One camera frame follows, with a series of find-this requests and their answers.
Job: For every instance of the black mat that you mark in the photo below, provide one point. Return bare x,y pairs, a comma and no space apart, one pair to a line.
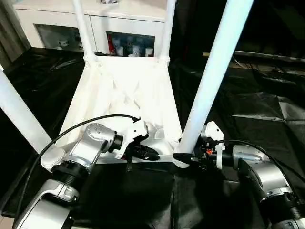
250,107

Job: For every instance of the small tan label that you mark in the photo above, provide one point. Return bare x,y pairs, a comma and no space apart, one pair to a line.
205,54

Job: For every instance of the white plastic table top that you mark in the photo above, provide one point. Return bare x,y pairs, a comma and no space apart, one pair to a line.
119,95

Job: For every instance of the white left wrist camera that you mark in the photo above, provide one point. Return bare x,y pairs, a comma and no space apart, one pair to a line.
133,131

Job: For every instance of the white glass-door cabinet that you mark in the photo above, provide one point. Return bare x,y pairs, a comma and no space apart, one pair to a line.
119,16

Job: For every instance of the grey curtain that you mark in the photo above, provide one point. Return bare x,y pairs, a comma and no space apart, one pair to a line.
12,31

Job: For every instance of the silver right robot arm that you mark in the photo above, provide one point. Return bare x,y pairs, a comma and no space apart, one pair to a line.
262,167

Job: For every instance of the red bottle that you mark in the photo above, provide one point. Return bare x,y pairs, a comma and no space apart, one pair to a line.
110,44

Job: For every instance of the dark metal pole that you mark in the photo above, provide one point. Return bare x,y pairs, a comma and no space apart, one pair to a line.
269,55

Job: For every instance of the white plastic table leg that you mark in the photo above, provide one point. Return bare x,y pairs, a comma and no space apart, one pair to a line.
19,109
214,71
82,28
168,28

